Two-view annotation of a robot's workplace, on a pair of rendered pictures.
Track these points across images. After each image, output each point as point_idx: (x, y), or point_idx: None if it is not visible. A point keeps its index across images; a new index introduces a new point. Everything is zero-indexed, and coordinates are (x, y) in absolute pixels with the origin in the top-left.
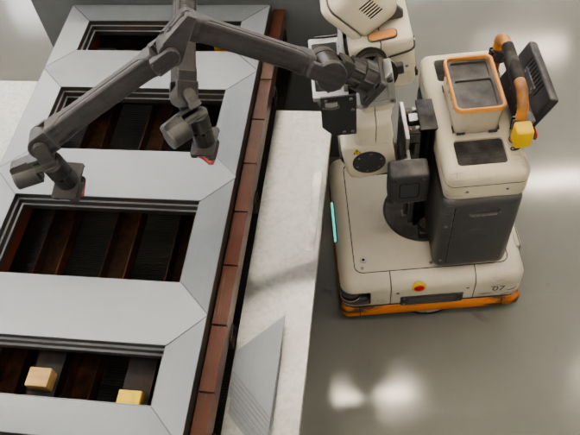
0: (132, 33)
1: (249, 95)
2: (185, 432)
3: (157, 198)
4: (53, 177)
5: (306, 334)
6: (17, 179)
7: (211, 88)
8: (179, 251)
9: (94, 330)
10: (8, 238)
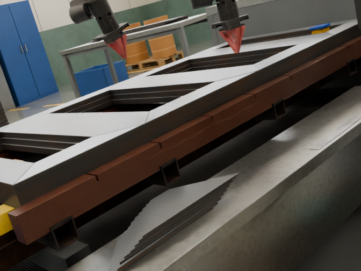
0: None
1: (315, 43)
2: (34, 183)
3: (187, 83)
4: (93, 10)
5: (254, 199)
6: (71, 8)
7: (287, 45)
8: None
9: (62, 131)
10: (84, 111)
